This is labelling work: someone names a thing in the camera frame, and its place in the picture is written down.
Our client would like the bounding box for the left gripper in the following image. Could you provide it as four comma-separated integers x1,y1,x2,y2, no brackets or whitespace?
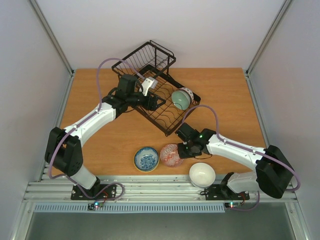
128,90,167,112

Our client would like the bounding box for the celadon green bowl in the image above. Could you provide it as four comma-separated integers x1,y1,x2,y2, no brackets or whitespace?
171,90,192,110

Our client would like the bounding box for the red geometric small bowl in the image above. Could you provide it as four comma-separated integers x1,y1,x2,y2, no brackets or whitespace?
159,143,184,168

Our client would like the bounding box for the black wire dish rack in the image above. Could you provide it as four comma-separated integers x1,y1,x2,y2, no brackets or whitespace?
110,40,202,137

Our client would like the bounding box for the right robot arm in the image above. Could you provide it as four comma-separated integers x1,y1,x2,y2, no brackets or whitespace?
175,123,294,199

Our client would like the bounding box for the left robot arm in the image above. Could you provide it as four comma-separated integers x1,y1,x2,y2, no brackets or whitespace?
44,74,166,199

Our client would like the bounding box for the plain white bowl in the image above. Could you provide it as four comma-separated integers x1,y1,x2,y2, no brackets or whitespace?
189,162,216,189

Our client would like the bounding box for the blue floral bowl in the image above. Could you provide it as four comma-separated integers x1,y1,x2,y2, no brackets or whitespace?
133,146,160,173

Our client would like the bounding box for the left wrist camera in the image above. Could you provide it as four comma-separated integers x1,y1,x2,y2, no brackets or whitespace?
140,77,158,96

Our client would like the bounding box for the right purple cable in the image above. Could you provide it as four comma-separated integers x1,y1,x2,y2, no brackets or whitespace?
181,104,302,213

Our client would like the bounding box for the purple cable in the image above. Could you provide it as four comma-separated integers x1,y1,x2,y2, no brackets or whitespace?
181,104,302,213
48,57,151,201

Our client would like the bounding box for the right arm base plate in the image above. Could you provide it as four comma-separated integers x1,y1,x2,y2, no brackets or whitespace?
200,184,250,201

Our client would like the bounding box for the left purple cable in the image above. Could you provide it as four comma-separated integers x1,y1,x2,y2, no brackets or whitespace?
48,57,151,201

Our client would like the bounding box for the blue slotted cable duct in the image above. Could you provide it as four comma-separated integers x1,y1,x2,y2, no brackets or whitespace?
34,203,225,214

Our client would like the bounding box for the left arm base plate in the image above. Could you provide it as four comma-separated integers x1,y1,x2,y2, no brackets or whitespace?
70,184,117,201

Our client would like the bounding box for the aluminium rail frame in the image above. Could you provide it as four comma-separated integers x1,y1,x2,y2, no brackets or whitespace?
23,174,298,203

